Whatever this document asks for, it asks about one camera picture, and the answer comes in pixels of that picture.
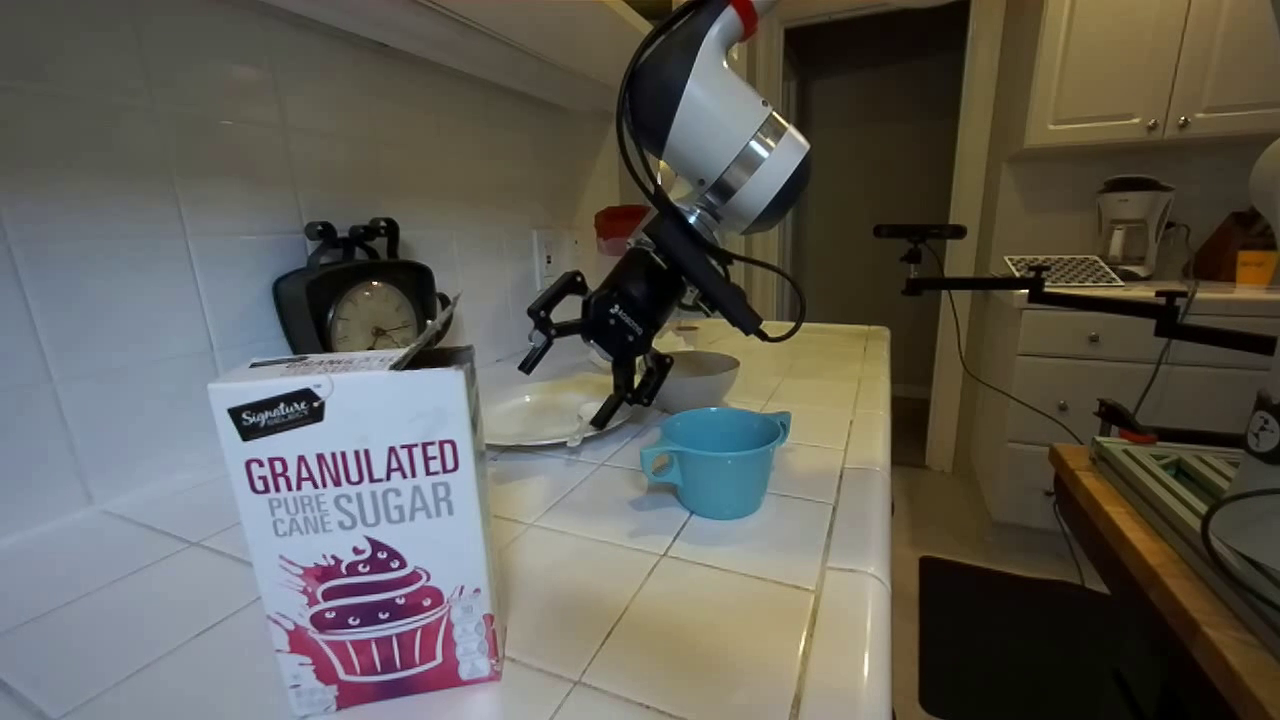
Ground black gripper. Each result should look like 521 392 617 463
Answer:
514 231 696 433

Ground white plate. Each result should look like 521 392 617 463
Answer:
476 373 650 452

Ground teal plastic cup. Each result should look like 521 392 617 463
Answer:
636 404 796 524

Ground black kitchen scale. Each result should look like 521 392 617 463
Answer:
269 218 447 360

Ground granulated sugar box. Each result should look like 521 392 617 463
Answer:
202 316 509 720

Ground white drawer cabinet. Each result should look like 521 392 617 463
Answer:
967 283 1280 537

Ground white grid tray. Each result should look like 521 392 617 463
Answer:
998 253 1133 293

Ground black floor mat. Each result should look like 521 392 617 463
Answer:
914 551 1236 720

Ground white coffee maker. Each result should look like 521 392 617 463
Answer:
1091 175 1178 282

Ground black red clamp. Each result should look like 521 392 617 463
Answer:
1091 398 1252 452

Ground grey green device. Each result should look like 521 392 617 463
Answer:
1088 433 1280 616

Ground wooden table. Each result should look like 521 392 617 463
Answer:
1046 439 1280 720

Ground white upper cabinet doors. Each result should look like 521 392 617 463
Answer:
1020 0 1280 153

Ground wooden knife block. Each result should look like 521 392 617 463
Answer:
1183 196 1280 293

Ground white wall outlet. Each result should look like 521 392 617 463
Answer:
527 224 569 298

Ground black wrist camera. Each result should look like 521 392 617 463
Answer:
649 210 769 335

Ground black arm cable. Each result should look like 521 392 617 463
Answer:
611 0 811 349

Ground white wall cabinet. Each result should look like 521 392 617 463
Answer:
265 0 752 117

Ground black bar camera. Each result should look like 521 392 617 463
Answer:
870 221 970 273

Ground thin black cable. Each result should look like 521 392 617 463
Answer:
940 289 1094 450

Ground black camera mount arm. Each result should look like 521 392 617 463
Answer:
896 264 1280 360

